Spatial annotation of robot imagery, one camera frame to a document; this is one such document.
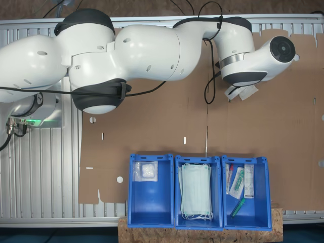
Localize green syringe in clear packet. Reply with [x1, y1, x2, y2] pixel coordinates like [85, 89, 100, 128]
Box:
[229, 166, 246, 199]

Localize loose green syringe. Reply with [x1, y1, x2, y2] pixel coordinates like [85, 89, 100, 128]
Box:
[230, 198, 246, 218]

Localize black base cable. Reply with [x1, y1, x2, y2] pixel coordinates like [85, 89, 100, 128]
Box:
[0, 117, 28, 152]

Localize cotton pad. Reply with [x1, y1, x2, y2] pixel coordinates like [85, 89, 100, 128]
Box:
[133, 160, 158, 182]
[237, 85, 259, 101]

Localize wooden chipboard block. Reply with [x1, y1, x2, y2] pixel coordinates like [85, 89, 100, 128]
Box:
[117, 201, 284, 243]

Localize blue plastic bin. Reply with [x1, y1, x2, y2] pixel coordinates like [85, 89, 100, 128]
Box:
[127, 153, 175, 228]
[221, 154, 273, 231]
[174, 154, 224, 230]

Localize brown cardboard sheet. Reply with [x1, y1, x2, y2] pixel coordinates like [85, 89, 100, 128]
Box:
[77, 27, 212, 205]
[206, 29, 324, 211]

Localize white printed flat packet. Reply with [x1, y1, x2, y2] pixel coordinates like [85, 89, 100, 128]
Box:
[244, 164, 255, 199]

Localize red-capped tube in packet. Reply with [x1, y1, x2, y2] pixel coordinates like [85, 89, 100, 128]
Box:
[226, 163, 235, 195]

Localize white surgical face mask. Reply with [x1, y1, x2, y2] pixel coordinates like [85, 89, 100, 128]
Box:
[181, 164, 213, 220]
[178, 163, 185, 212]

